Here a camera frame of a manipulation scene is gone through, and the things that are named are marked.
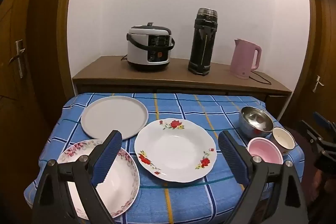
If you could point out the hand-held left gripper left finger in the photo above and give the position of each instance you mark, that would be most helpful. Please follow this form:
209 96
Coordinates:
107 158

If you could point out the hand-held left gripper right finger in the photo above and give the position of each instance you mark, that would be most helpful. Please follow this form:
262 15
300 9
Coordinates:
232 158

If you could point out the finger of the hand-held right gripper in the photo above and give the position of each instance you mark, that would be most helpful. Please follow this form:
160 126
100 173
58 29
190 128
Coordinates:
320 120

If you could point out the white plate with pink flowers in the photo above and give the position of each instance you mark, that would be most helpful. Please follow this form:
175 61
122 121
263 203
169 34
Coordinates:
123 184

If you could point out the pink bowl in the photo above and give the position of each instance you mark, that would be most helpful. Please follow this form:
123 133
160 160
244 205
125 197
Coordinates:
262 151

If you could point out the plain grey round plate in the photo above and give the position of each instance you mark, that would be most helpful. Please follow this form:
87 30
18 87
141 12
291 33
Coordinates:
113 116

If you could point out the stainless steel bowl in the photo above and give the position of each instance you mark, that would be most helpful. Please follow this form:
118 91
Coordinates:
253 119

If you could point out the white plate with red flowers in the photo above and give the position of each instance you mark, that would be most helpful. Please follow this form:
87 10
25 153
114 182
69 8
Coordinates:
173 150

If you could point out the blue plaid tablecloth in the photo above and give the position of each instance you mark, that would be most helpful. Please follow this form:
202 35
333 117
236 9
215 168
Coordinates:
189 197

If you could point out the wooden door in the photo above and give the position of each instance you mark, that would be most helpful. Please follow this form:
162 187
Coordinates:
323 43
34 29

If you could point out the pink electric kettle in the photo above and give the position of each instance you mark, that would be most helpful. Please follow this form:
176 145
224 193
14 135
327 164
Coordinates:
242 61

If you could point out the brown wooden cabinet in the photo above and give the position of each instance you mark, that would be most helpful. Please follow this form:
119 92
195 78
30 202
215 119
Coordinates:
162 77

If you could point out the black thermos flask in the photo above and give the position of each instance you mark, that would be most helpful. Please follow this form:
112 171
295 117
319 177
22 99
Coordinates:
202 50

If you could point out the silver and black rice cooker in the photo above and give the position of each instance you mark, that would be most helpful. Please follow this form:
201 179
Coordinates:
147 48

